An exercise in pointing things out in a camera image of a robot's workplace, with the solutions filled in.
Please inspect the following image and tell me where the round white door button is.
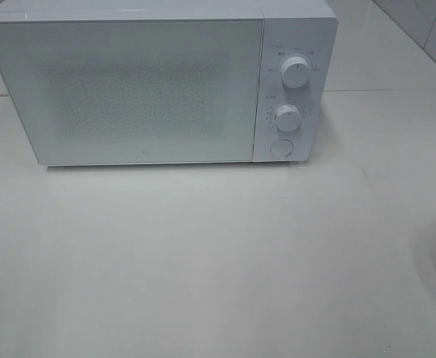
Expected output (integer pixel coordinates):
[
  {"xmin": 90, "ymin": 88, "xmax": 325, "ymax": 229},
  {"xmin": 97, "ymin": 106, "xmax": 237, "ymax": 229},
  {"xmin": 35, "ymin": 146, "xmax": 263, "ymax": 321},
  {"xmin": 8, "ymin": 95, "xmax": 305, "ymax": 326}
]
[{"xmin": 270, "ymin": 139, "xmax": 293, "ymax": 157}]

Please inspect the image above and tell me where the white microwave door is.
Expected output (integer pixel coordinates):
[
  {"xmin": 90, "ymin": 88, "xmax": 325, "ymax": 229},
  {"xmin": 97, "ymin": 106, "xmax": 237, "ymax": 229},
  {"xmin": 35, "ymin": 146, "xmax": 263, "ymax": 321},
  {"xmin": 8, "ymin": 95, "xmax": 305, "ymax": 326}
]
[{"xmin": 0, "ymin": 19, "xmax": 263, "ymax": 166}]

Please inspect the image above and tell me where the lower white timer knob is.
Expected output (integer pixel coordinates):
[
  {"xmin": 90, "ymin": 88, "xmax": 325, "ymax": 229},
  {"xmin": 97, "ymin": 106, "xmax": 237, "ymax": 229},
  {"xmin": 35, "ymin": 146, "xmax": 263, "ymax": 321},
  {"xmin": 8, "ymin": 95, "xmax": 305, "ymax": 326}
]
[{"xmin": 272, "ymin": 104, "xmax": 302, "ymax": 133}]

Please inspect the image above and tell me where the upper white power knob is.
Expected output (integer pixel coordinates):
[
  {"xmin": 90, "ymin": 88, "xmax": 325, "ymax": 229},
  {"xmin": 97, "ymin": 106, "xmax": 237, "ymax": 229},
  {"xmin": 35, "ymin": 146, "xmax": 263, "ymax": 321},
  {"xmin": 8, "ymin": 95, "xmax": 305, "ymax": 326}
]
[{"xmin": 278, "ymin": 54, "xmax": 311, "ymax": 89}]

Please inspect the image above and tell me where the white microwave oven body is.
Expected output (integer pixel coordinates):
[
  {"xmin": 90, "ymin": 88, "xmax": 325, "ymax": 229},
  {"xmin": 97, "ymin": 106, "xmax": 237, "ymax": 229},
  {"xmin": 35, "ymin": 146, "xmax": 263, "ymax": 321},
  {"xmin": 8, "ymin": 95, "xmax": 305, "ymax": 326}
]
[{"xmin": 0, "ymin": 1, "xmax": 338, "ymax": 165}]

